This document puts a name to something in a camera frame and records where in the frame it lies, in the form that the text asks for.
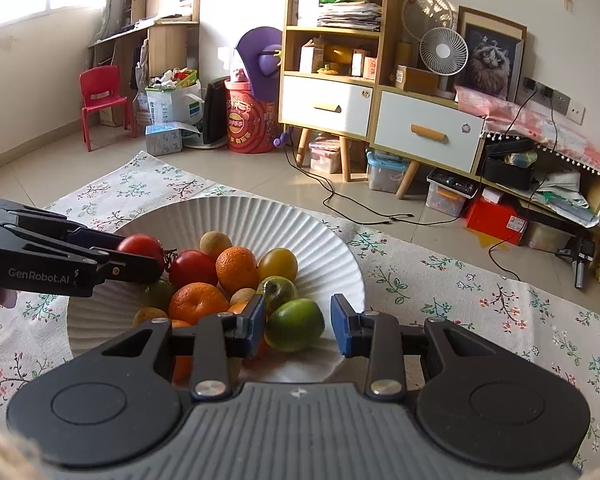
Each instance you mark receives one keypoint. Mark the white paper bag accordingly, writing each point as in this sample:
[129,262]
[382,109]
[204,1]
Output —
[172,102]

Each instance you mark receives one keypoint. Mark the red plastic chair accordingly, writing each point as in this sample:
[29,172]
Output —
[100,80]

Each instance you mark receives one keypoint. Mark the red tomato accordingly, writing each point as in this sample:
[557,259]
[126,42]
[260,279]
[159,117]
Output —
[140,247]
[192,268]

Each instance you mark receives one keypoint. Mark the red cardboard box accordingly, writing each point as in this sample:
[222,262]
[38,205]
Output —
[490,220]

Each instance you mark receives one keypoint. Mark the small orange box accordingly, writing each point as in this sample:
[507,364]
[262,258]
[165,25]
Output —
[371,67]

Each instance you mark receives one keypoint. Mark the wooden desk shelf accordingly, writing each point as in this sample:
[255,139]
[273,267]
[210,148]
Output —
[167,45]

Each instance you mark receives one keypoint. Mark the grey single wall socket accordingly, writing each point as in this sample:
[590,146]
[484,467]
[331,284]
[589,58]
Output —
[575,109]

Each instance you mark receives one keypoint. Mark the yellow-green tomato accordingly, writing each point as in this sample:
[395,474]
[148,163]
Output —
[278,265]

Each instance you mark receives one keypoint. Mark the white desk fan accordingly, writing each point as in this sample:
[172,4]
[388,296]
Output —
[442,52]

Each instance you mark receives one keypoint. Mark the pink floral cloth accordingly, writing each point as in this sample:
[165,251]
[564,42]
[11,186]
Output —
[530,120]

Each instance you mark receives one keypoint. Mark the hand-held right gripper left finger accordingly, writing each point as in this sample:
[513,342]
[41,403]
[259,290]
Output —
[252,330]

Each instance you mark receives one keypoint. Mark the red round bucket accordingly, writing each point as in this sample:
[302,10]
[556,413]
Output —
[247,120]

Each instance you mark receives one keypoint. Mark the floral tablecloth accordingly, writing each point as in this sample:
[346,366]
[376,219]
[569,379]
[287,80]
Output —
[455,310]

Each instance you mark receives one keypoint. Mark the framed cat picture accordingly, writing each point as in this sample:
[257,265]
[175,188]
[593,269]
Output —
[492,60]

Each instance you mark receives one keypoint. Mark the light blue tissue box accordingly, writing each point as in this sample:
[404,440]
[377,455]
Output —
[162,139]

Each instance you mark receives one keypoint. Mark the white milk carton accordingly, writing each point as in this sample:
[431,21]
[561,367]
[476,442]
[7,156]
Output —
[310,60]

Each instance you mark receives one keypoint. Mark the small white box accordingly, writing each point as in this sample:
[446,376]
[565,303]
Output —
[357,62]

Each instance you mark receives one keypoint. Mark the flat cardboard box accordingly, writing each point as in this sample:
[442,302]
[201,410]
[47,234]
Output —
[420,82]

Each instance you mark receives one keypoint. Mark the clear beige storage bin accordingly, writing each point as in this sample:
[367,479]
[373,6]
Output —
[550,237]

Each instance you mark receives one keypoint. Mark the pile of papers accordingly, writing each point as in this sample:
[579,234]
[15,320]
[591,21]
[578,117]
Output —
[565,195]

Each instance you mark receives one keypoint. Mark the yellow toy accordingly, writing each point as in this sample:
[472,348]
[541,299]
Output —
[337,52]

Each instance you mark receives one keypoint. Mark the white ribbed plate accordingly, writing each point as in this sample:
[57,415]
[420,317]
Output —
[310,250]

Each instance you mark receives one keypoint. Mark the stack of documents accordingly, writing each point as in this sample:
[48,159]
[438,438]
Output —
[350,15]

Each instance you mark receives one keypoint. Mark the black storage box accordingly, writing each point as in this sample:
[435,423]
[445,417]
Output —
[505,175]

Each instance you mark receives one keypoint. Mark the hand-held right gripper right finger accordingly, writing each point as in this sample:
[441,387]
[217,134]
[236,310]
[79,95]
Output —
[342,327]

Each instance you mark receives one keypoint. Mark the beige fuzzy sleeve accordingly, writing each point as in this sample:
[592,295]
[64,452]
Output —
[0,455]

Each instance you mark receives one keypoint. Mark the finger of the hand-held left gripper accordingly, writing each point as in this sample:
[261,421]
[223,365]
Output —
[130,270]
[90,240]

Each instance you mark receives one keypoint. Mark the white binder box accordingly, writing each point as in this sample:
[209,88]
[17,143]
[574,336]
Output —
[307,7]

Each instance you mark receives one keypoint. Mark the clear box pink contents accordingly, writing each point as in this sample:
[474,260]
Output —
[324,157]

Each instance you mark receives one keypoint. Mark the grey double wall socket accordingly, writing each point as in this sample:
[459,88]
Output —
[555,97]

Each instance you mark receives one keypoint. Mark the tall wooden shelf cabinet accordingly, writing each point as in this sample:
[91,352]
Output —
[283,35]

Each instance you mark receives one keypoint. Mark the large beige fan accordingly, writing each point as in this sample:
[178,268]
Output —
[425,7]

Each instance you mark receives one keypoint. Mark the black panel heater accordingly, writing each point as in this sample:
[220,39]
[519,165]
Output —
[214,110]

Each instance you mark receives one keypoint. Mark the black handheld tool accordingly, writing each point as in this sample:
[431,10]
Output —
[580,265]

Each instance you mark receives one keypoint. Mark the clear box black lid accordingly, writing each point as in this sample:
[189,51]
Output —
[447,200]

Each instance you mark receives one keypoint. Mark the clear bin blue lid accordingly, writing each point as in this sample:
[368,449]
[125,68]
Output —
[385,172]

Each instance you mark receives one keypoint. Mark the low wooden drawer cabinet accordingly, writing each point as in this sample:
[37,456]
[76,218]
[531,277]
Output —
[407,180]

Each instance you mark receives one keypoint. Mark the purple plastic toy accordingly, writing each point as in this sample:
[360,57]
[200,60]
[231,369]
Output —
[255,55]

